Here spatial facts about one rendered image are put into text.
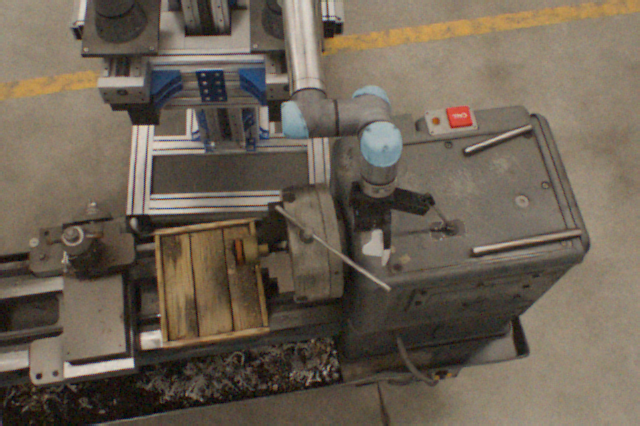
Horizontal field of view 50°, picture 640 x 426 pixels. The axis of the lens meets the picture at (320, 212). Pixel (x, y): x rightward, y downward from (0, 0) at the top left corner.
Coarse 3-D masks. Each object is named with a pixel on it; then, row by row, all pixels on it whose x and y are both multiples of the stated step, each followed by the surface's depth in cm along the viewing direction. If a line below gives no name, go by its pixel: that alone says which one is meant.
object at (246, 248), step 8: (232, 240) 183; (240, 240) 183; (248, 240) 182; (240, 248) 181; (248, 248) 181; (256, 248) 180; (264, 248) 182; (240, 256) 181; (248, 256) 181; (256, 256) 181; (264, 256) 183; (240, 264) 182; (248, 264) 182; (256, 264) 183
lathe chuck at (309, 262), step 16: (288, 192) 179; (304, 192) 178; (288, 208) 174; (304, 208) 174; (288, 224) 171; (304, 224) 171; (320, 224) 172; (288, 240) 174; (304, 256) 171; (320, 256) 171; (304, 272) 172; (320, 272) 173; (304, 288) 175; (320, 288) 176
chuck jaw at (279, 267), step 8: (272, 256) 182; (280, 256) 182; (288, 256) 182; (264, 264) 181; (272, 264) 181; (280, 264) 181; (288, 264) 181; (264, 272) 184; (272, 272) 180; (280, 272) 180; (288, 272) 181; (272, 280) 182; (280, 280) 180; (288, 280) 180; (280, 288) 179; (288, 288) 179; (280, 296) 181; (304, 296) 180
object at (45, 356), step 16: (64, 224) 203; (128, 224) 207; (32, 256) 200; (48, 256) 200; (32, 272) 200; (48, 272) 200; (128, 272) 197; (128, 288) 195; (128, 304) 193; (128, 320) 191; (128, 336) 189; (32, 352) 189; (48, 352) 189; (128, 352) 187; (32, 368) 187; (48, 368) 187; (64, 368) 186; (80, 368) 185; (96, 368) 185; (112, 368) 186; (128, 368) 186; (48, 384) 187
